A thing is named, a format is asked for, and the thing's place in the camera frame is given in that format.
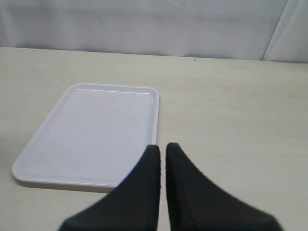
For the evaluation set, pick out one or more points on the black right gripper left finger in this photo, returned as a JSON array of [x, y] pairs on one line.
[[132, 206]]

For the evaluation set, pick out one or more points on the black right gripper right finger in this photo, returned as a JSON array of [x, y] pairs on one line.
[[195, 203]]

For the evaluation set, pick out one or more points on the white rectangular tray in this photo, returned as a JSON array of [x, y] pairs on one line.
[[93, 137]]

